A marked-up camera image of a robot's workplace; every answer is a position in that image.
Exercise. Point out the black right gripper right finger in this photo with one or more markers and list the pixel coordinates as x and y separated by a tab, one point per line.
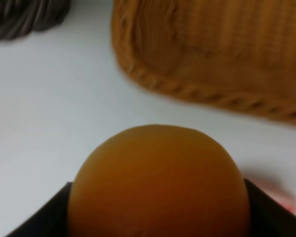
268	218

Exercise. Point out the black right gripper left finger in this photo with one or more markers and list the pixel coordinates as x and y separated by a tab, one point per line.
50	220

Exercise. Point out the pink squeeze bottle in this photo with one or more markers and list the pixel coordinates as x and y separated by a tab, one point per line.
277	193

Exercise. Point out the red yellow peach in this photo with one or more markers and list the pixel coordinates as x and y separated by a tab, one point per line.
159	181

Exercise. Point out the light orange wicker basket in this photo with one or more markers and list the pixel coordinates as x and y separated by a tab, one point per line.
238	55

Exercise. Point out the dark brown wicker basket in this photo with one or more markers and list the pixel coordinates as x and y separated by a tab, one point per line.
18	18

